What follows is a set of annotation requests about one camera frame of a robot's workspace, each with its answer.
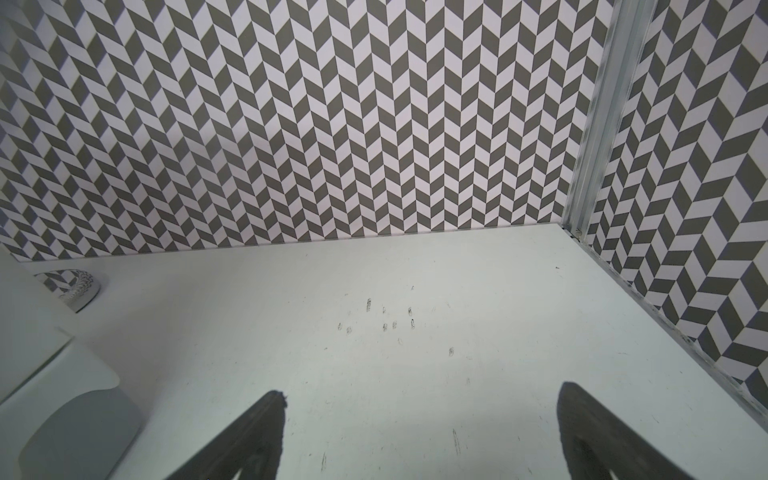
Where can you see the chrome wire cup rack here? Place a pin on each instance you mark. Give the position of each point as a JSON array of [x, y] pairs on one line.
[[74, 287]]

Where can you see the aluminium corner post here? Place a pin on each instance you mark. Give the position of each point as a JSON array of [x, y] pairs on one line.
[[625, 39]]

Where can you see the bamboo lid tissue box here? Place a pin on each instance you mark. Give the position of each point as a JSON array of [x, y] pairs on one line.
[[35, 325]]

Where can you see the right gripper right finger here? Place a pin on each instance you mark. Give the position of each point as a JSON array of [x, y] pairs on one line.
[[597, 444]]

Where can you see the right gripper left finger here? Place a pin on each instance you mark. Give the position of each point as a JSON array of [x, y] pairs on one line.
[[248, 448]]

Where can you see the all white tissue box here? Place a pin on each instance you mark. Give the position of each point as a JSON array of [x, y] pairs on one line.
[[72, 420]]

